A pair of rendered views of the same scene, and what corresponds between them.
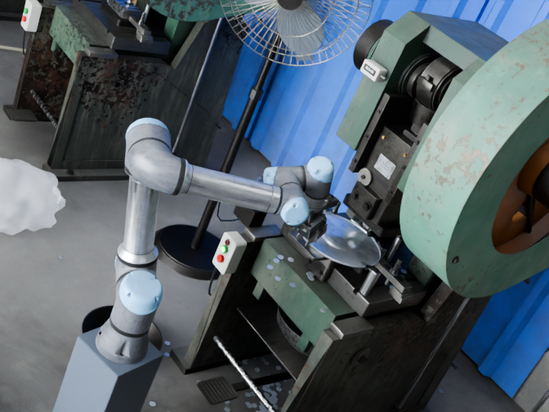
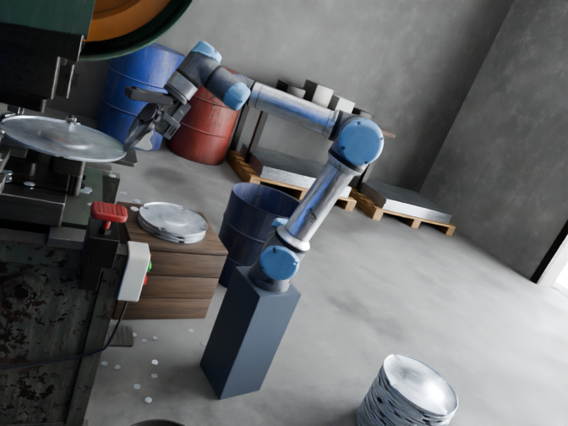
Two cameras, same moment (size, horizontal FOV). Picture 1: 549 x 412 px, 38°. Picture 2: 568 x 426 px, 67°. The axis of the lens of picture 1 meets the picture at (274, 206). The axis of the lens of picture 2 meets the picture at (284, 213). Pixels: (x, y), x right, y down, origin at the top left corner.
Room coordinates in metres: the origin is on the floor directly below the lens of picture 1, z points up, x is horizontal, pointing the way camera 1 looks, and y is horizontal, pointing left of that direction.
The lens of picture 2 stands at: (3.04, 0.67, 1.15)
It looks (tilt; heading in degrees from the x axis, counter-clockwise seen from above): 19 degrees down; 200
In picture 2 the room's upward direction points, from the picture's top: 21 degrees clockwise
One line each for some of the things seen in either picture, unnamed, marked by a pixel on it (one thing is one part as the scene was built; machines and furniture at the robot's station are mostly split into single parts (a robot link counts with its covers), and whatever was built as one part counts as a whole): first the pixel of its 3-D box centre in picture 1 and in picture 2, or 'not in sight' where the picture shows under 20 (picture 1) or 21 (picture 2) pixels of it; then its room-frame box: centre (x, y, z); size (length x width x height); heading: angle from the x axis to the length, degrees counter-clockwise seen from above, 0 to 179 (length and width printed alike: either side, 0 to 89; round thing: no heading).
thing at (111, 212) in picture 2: not in sight; (106, 224); (2.41, 0.08, 0.72); 0.07 x 0.06 x 0.08; 139
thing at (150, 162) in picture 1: (220, 187); (299, 111); (1.81, 0.15, 1.03); 0.49 x 0.11 x 0.12; 112
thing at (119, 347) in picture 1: (126, 332); (273, 268); (1.77, 0.24, 0.50); 0.15 x 0.15 x 0.10
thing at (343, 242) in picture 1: (339, 238); (67, 138); (2.28, -0.24, 0.78); 0.29 x 0.29 x 0.01
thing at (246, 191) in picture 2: not in sight; (255, 238); (1.07, -0.15, 0.24); 0.42 x 0.42 x 0.48
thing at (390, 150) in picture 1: (390, 172); (46, 24); (2.34, -0.29, 1.04); 0.17 x 0.15 x 0.30; 139
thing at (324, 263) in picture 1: (321, 256); (82, 166); (2.24, -0.21, 0.72); 0.25 x 0.14 x 0.14; 139
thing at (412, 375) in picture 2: not in sight; (419, 382); (1.51, 0.85, 0.26); 0.29 x 0.29 x 0.01
